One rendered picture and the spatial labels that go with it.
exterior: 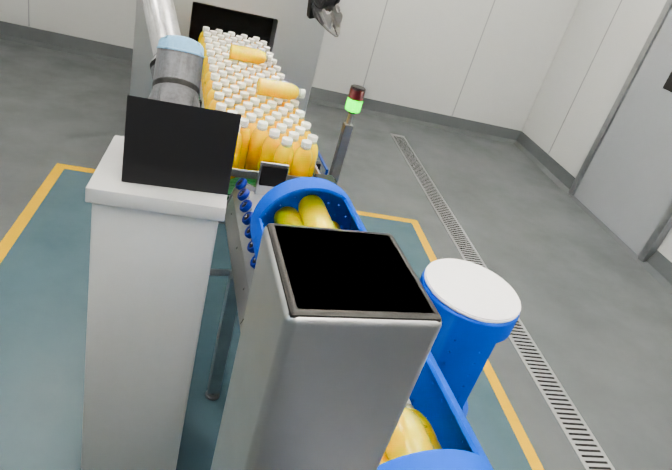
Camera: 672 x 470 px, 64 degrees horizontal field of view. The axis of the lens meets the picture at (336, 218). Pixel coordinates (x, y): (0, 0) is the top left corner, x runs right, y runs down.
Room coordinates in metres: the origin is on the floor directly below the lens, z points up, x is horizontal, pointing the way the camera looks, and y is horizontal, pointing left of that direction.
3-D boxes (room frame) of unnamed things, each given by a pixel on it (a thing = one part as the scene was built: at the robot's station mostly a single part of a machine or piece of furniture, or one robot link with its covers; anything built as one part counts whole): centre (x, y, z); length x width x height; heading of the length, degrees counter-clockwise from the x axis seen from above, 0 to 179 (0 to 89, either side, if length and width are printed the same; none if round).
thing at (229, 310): (1.60, 0.29, 0.31); 0.06 x 0.06 x 0.63; 22
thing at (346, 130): (2.17, 0.06, 0.55); 0.04 x 0.04 x 1.10; 22
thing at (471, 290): (1.30, -0.42, 1.03); 0.28 x 0.28 x 0.01
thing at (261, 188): (1.68, 0.25, 0.99); 0.10 x 0.02 x 0.12; 112
